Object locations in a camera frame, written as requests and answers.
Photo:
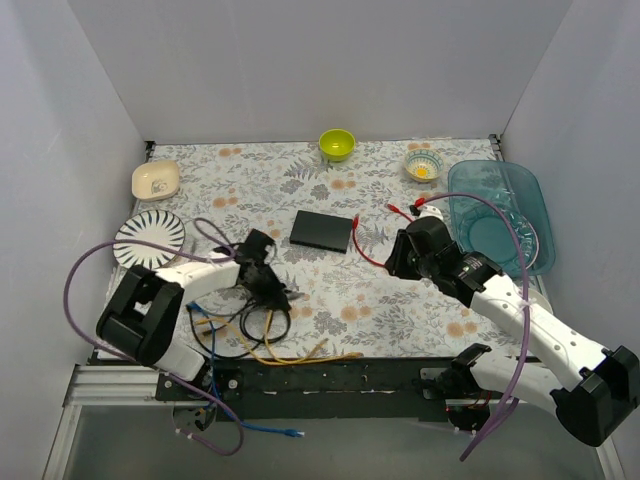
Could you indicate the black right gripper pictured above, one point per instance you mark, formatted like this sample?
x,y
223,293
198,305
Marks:
x,y
400,257

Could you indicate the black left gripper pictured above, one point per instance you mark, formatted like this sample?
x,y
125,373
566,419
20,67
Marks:
x,y
273,292

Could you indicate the dark grey network switch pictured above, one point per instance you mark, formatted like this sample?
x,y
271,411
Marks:
x,y
321,231

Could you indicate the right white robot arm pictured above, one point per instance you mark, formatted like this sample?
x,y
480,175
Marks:
x,y
589,388

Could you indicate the floral patterned table mat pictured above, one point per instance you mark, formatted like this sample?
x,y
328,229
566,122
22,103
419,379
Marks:
x,y
354,305

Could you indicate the teal glass plate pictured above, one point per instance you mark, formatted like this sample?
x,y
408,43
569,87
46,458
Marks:
x,y
481,229

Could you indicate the patterned yellow centre bowl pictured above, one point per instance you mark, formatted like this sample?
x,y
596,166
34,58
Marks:
x,y
423,165

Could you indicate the teal plastic tray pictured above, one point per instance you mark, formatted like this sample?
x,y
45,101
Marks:
x,y
502,186

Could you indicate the white bowl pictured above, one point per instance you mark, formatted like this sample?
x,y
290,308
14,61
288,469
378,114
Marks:
x,y
538,298

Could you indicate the blue striped white plate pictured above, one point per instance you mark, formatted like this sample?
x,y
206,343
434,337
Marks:
x,y
159,227

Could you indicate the lime green bowl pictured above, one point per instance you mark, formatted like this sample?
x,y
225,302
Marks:
x,y
336,145

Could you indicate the cream square dish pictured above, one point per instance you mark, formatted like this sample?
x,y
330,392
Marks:
x,y
155,180

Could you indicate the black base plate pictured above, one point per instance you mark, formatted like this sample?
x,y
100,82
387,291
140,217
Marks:
x,y
361,388

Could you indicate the aluminium frame rail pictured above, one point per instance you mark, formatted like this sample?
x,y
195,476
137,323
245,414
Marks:
x,y
112,427

